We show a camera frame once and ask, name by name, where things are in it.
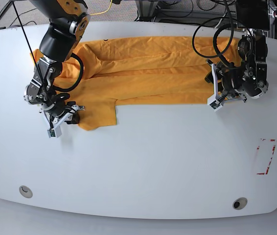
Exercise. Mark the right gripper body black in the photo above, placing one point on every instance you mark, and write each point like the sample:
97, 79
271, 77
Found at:
59, 109

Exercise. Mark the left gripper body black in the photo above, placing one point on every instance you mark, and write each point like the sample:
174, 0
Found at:
231, 79

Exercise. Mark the orange t-shirt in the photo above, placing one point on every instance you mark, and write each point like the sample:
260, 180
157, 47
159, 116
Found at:
133, 71

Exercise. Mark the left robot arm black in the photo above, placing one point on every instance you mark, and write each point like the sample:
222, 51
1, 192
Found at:
250, 78

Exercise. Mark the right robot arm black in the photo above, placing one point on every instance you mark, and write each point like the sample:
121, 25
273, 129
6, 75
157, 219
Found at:
68, 20

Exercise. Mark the red tape rectangle marking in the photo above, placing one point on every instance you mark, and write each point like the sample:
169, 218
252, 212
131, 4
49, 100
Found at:
264, 156

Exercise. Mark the left table grommet hole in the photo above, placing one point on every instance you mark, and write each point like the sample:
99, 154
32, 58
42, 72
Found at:
25, 192

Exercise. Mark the table grommet hole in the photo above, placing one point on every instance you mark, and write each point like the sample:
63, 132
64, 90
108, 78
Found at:
25, 192
240, 203

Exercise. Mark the right table grommet hole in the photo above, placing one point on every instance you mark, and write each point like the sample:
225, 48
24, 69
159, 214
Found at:
240, 203

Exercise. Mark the aluminium frame rail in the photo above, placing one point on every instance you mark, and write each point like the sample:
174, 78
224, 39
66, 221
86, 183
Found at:
193, 12

